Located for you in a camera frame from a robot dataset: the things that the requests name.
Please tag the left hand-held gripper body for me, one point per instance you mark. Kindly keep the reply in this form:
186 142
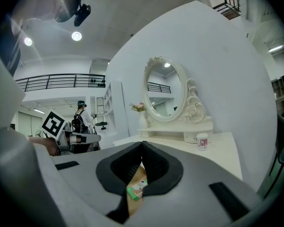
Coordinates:
61 136

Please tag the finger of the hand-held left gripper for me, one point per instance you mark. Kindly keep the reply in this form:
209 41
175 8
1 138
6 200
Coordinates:
90 138

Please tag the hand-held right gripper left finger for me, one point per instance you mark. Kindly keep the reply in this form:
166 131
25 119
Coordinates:
85 185

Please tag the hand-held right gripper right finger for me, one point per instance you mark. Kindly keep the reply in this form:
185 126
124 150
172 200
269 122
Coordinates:
191 188

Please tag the small green white item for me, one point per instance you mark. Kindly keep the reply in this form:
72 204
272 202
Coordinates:
136 190

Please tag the white open shelf unit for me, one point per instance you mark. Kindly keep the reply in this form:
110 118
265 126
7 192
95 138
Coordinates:
112 107

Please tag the person's left hand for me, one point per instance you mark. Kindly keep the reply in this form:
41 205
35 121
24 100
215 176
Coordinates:
46 146

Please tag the white jar with red label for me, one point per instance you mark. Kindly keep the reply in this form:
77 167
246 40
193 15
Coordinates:
202 141

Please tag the black metal balcony railing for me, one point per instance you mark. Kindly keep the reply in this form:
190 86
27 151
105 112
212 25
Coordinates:
59 80

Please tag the white vase with pink flowers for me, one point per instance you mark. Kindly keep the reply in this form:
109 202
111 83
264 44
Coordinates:
142 117

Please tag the dark green chair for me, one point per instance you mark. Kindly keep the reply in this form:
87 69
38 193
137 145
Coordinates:
280 148

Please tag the round ceiling light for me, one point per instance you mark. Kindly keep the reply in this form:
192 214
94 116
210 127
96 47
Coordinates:
28 41
76 36

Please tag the long ceiling strip light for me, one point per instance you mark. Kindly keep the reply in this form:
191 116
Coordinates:
276 48

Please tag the black framed wooden platform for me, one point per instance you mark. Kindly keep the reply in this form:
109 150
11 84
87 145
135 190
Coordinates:
229 2

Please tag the oval mirror with white frame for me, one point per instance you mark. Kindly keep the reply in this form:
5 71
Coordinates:
169 90

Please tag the black head-mounted camera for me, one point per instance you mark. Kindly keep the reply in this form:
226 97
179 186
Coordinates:
74 7

